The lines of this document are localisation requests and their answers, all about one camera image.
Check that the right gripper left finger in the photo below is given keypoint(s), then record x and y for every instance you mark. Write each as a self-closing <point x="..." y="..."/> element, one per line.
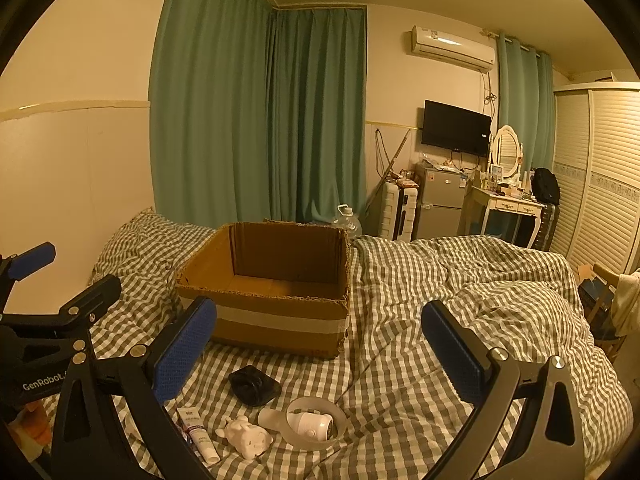
<point x="88" y="439"/>

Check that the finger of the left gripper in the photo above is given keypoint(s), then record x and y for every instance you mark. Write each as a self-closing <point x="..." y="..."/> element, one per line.
<point x="16" y="268"/>
<point x="73" y="320"/>

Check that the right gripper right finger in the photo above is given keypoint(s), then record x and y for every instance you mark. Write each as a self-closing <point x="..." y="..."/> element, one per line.
<point x="547" y="440"/>

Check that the white cream tube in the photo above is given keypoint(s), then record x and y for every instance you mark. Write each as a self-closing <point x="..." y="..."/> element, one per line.
<point x="193" y="425"/>

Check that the black tape roll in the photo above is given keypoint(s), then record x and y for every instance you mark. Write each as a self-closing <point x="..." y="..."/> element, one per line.
<point x="253" y="387"/>

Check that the white animal figurine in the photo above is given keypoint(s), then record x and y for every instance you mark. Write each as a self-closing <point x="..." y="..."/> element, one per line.
<point x="248" y="439"/>

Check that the white bottle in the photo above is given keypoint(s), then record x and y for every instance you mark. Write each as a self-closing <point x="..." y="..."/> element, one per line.
<point x="308" y="426"/>

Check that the checkered pillow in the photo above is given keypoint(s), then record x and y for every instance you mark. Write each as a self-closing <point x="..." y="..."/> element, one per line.
<point x="149" y="242"/>

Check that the grey checkered duvet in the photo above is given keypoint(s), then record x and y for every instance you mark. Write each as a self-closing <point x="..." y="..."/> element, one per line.
<point x="401" y="409"/>

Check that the brown cardboard box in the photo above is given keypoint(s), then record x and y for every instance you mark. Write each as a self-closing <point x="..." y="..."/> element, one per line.
<point x="278" y="286"/>

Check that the white dressing table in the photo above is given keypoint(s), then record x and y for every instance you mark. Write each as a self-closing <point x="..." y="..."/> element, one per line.
<point x="476" y="198"/>

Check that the silver mini fridge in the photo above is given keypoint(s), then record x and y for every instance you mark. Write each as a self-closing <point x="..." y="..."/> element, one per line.
<point x="440" y="201"/>

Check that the white suitcase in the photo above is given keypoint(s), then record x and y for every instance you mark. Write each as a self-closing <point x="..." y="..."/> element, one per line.
<point x="398" y="211"/>

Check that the black backpack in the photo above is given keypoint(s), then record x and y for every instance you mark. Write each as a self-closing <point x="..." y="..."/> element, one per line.
<point x="545" y="187"/>

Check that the clear water jug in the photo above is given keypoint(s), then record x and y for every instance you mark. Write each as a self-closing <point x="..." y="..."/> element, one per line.
<point x="348" y="221"/>

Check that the oval vanity mirror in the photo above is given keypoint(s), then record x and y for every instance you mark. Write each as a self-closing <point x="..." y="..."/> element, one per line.
<point x="505" y="151"/>

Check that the green curtain left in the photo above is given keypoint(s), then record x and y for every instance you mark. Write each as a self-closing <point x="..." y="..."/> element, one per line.
<point x="257" y="112"/>

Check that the green curtain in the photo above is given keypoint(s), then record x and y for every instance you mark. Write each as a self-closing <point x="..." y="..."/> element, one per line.
<point x="526" y="100"/>
<point x="257" y="112"/>

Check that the white louvred wardrobe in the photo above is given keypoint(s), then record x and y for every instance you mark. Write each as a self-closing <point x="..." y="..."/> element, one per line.
<point x="596" y="162"/>

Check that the green curtain right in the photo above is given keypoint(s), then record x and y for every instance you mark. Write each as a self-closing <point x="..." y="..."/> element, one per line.
<point x="526" y="100"/>

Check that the white air conditioner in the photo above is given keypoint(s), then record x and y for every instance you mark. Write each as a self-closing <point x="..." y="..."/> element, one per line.
<point x="452" y="48"/>

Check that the black wall television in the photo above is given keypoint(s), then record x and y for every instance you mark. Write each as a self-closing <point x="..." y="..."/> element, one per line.
<point x="455" y="128"/>

